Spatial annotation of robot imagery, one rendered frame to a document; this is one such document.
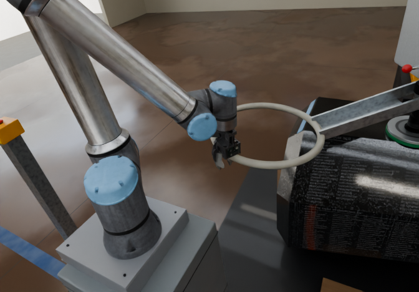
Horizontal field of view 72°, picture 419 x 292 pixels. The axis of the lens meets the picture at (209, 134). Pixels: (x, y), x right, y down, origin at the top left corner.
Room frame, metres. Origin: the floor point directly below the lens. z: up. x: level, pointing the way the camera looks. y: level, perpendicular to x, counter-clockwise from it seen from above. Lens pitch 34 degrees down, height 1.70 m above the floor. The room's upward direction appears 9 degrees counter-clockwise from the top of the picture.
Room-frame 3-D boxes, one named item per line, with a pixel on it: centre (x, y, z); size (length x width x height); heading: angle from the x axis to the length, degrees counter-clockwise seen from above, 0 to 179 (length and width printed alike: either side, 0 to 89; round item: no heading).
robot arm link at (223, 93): (0.91, -0.07, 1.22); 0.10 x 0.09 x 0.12; 100
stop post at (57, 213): (1.32, 1.01, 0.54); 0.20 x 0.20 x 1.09; 59
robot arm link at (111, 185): (0.66, 0.30, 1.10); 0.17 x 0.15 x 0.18; 11
